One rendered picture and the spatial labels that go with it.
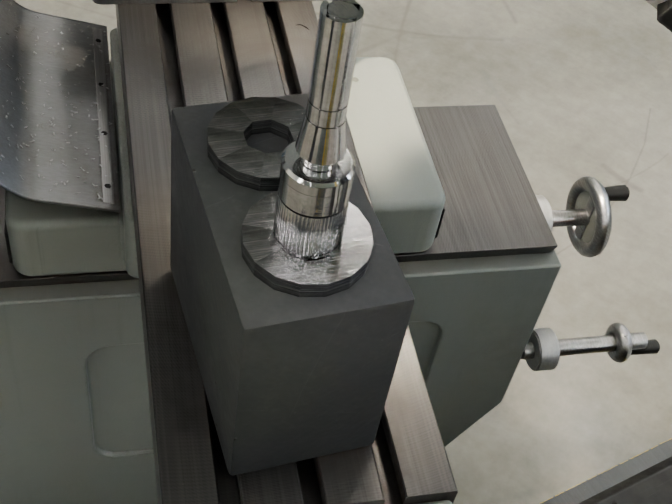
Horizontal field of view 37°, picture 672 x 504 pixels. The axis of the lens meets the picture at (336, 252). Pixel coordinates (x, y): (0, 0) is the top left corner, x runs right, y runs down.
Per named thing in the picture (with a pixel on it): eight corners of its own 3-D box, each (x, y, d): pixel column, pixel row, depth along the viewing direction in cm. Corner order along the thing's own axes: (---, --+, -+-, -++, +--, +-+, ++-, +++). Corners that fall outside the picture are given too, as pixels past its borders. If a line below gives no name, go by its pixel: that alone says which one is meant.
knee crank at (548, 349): (646, 334, 153) (660, 310, 148) (662, 367, 149) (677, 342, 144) (510, 346, 148) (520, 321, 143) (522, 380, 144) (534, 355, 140)
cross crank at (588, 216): (589, 214, 155) (614, 157, 147) (617, 272, 148) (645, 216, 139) (491, 219, 152) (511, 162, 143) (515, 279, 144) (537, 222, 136)
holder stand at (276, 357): (297, 246, 95) (322, 76, 80) (375, 446, 81) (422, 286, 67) (169, 266, 91) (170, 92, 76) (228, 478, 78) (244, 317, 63)
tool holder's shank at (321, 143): (283, 153, 63) (301, 2, 55) (323, 136, 65) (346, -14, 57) (313, 184, 62) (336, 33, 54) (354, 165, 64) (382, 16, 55)
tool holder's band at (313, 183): (265, 161, 64) (266, 150, 63) (324, 137, 66) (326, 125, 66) (309, 207, 62) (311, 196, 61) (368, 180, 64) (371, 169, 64)
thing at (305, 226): (259, 224, 68) (265, 161, 64) (314, 199, 71) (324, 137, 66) (300, 269, 66) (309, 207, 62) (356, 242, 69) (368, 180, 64)
